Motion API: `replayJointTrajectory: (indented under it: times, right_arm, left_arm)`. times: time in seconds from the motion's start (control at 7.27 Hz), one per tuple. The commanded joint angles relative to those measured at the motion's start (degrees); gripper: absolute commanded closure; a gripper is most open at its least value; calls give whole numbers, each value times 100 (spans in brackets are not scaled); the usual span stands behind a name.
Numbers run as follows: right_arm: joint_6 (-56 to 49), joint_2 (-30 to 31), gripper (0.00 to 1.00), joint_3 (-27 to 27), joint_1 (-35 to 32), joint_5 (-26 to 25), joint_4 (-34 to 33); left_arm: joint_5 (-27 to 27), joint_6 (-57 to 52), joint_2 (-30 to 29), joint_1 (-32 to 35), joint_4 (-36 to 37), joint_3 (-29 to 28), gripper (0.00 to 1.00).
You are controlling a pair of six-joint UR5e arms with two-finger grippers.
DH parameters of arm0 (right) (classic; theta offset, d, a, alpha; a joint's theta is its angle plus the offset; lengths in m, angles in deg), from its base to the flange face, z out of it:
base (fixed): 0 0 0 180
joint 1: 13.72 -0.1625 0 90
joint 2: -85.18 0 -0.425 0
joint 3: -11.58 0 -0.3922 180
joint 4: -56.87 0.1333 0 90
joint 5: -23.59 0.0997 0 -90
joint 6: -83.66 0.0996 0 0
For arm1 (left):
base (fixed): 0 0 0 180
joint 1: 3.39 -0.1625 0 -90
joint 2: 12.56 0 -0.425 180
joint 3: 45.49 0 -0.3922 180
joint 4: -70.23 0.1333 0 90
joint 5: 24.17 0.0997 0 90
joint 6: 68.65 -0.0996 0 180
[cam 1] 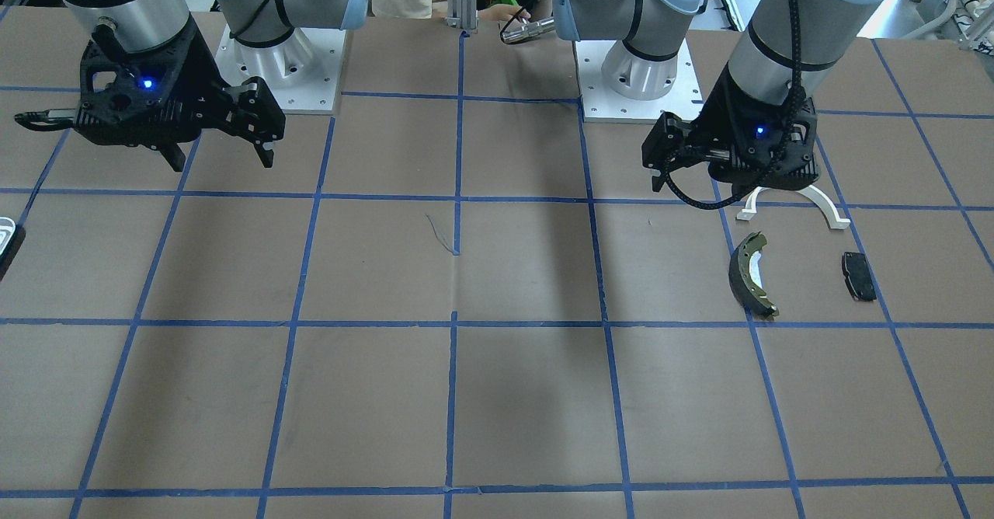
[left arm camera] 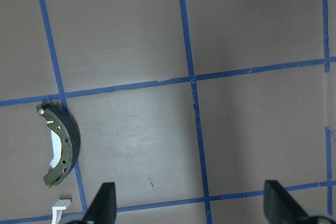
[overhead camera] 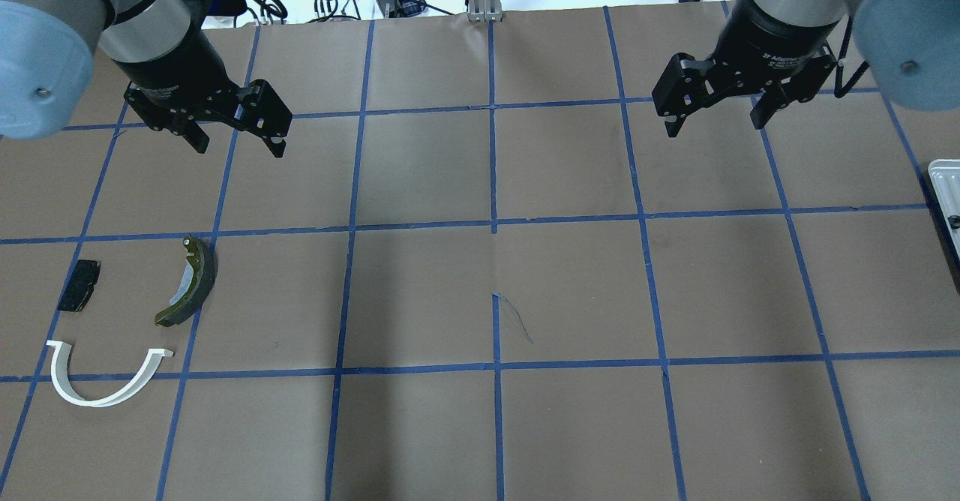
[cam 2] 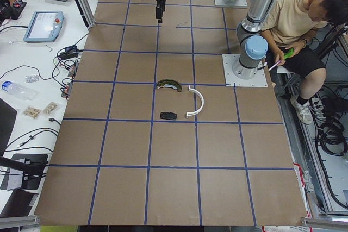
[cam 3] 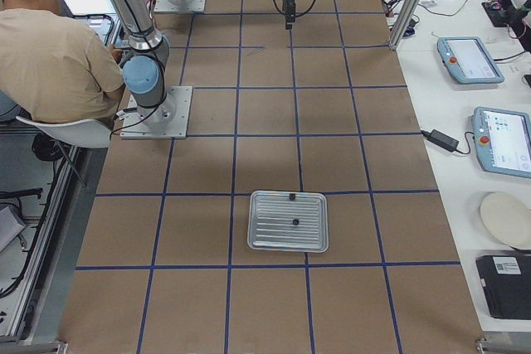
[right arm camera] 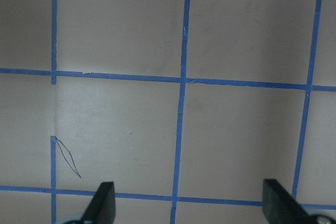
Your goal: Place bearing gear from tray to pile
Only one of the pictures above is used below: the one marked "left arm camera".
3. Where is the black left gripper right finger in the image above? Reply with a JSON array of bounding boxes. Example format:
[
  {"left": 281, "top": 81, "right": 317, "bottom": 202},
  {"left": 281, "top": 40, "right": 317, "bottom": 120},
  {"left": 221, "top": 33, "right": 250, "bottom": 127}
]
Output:
[{"left": 264, "top": 180, "right": 310, "bottom": 224}]

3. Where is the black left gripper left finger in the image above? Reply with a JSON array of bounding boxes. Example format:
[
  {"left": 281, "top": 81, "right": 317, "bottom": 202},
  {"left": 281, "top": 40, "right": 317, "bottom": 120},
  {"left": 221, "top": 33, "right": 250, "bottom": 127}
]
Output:
[{"left": 82, "top": 182, "right": 117, "bottom": 224}]

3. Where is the white curved plastic arc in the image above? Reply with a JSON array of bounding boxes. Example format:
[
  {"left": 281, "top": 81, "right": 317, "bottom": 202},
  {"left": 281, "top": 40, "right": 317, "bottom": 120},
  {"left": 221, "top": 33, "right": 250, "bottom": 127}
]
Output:
[{"left": 51, "top": 199, "right": 71, "bottom": 224}]

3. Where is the green brake shoe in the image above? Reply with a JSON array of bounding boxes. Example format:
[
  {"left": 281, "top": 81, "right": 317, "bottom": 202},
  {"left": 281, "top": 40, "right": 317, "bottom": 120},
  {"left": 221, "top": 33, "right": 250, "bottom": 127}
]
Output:
[{"left": 36, "top": 104, "right": 80, "bottom": 188}]

